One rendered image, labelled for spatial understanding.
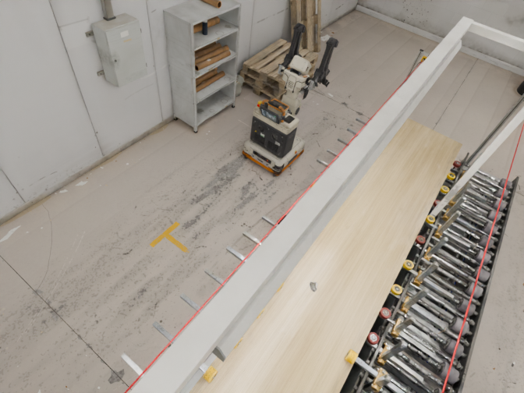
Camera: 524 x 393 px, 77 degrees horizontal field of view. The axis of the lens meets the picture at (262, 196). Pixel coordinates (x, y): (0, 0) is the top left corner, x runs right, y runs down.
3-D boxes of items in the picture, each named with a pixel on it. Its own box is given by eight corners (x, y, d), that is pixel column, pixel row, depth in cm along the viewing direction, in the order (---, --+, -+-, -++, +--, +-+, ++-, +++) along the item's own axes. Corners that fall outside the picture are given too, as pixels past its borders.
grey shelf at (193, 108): (173, 119, 493) (161, 9, 374) (214, 95, 544) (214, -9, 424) (196, 133, 480) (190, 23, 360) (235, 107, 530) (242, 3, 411)
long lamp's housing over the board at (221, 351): (189, 333, 89) (188, 323, 83) (440, 46, 224) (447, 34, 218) (224, 362, 85) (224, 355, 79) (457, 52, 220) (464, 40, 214)
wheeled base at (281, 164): (277, 178, 439) (281, 165, 419) (240, 155, 458) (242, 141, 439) (304, 153, 476) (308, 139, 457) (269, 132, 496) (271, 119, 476)
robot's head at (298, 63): (302, 72, 374) (309, 60, 372) (288, 65, 381) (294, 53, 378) (306, 77, 388) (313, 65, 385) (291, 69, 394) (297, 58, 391)
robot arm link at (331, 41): (326, 37, 358) (334, 41, 355) (331, 36, 368) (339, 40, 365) (313, 76, 388) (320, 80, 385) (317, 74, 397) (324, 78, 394)
